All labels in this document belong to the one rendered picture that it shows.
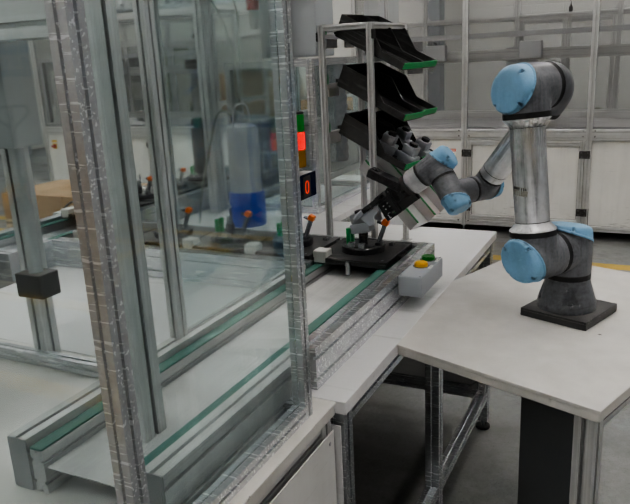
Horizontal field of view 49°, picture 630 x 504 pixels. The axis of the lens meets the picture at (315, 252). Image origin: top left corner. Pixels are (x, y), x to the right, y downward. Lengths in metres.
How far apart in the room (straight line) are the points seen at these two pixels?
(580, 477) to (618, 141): 4.50
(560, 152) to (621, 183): 0.52
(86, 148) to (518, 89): 1.14
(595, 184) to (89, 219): 5.37
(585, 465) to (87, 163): 1.19
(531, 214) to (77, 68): 1.22
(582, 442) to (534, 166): 0.65
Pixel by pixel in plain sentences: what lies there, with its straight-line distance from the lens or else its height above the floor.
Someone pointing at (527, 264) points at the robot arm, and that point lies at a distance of 1.78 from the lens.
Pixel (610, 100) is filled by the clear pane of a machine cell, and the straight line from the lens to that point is 5.91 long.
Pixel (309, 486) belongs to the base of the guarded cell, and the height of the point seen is 0.74.
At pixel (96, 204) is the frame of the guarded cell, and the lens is 0.87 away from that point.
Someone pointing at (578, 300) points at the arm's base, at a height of 0.92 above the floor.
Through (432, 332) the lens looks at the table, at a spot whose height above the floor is 0.86.
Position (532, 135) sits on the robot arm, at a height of 1.36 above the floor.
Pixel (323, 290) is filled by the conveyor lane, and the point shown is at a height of 0.92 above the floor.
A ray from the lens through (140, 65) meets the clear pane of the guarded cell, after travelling 0.95.
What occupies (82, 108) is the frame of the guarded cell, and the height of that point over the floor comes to 1.52.
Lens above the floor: 1.57
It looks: 16 degrees down
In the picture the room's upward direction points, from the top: 3 degrees counter-clockwise
